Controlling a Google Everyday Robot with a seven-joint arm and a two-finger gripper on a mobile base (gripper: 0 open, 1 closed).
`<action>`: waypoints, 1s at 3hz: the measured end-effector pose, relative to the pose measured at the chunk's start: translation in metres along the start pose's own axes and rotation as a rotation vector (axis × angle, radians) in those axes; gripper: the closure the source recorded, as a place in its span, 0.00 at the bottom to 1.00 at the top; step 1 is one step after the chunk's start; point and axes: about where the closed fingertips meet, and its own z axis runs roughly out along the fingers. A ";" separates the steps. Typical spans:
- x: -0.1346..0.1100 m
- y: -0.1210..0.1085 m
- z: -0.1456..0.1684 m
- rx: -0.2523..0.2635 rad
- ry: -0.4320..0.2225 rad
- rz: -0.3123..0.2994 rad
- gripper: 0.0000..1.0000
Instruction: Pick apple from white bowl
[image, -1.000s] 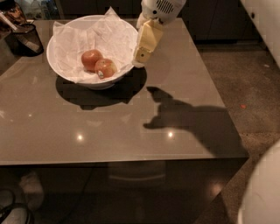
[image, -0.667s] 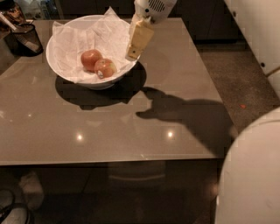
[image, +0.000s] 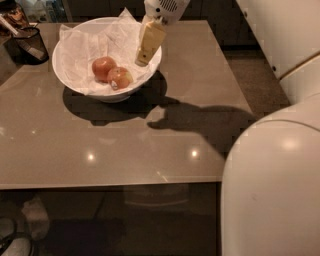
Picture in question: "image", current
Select red apple with sticker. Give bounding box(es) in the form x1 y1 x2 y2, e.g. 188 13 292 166
107 67 133 90

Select black mesh pen cup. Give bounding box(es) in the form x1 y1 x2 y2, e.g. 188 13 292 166
13 27 49 65

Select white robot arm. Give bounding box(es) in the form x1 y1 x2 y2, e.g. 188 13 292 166
211 0 320 256

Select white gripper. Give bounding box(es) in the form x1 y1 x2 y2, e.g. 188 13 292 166
135 0 190 67

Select white bowl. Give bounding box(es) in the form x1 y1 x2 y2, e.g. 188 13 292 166
51 17 163 104

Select items in pen cup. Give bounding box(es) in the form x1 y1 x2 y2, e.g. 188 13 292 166
0 0 29 29

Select white object under table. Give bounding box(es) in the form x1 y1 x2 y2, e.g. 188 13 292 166
0 195 51 256

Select white crumpled paper liner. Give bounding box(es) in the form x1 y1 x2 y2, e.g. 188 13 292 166
59 7 155 96

